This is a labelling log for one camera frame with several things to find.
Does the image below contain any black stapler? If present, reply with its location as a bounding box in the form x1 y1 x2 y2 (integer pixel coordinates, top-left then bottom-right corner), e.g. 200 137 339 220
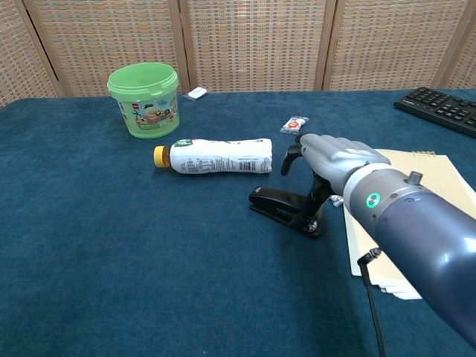
248 185 324 239

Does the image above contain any white wrapped packet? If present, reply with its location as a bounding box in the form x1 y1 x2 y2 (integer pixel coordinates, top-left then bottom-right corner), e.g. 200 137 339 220
183 86 208 100

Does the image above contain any white bottle with yellow cap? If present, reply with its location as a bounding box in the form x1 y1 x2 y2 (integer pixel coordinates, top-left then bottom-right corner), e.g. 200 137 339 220
153 138 274 176

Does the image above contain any beige spiral notebook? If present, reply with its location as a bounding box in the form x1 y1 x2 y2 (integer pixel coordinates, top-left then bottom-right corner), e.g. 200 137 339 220
341 148 476 300

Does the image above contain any black computer keyboard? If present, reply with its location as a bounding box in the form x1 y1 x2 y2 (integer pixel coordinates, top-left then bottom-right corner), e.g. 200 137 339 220
393 86 476 140

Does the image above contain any woven bamboo folding screen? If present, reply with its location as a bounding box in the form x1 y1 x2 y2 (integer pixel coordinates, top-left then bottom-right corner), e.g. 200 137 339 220
0 0 476 109

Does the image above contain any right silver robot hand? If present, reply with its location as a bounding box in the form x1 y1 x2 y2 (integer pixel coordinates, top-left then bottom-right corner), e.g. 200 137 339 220
280 133 391 224

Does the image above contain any dark blue table mat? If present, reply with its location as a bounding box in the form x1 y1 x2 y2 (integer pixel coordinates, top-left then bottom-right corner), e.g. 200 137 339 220
0 88 476 357

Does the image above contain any green plastic bucket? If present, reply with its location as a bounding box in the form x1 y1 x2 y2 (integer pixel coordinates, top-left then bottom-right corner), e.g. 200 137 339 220
106 62 181 140

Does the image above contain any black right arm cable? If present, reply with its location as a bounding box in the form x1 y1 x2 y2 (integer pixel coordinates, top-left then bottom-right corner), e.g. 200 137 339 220
357 248 386 357

